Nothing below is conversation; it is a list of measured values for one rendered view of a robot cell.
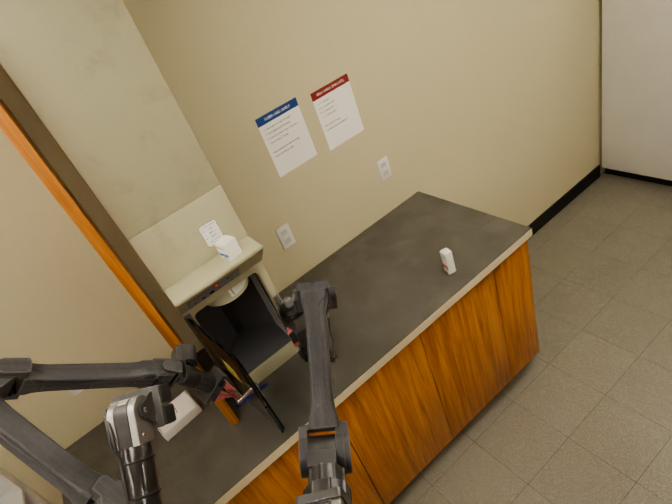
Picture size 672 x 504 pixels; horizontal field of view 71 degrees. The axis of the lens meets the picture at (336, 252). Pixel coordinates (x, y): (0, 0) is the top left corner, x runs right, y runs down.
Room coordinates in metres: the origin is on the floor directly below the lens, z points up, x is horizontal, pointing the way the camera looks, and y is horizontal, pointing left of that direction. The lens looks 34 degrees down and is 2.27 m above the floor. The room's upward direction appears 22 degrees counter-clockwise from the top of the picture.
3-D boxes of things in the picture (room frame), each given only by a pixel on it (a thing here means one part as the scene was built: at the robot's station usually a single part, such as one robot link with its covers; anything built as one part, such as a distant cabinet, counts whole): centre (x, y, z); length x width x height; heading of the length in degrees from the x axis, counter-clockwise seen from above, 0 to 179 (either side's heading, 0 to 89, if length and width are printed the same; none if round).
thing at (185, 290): (1.29, 0.38, 1.46); 0.32 x 0.11 x 0.10; 114
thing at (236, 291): (1.45, 0.42, 1.34); 0.18 x 0.18 x 0.05
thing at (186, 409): (1.31, 0.80, 0.96); 0.16 x 0.12 x 0.04; 119
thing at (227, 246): (1.32, 0.31, 1.54); 0.05 x 0.05 x 0.06; 37
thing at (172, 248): (1.46, 0.45, 1.32); 0.32 x 0.25 x 0.77; 114
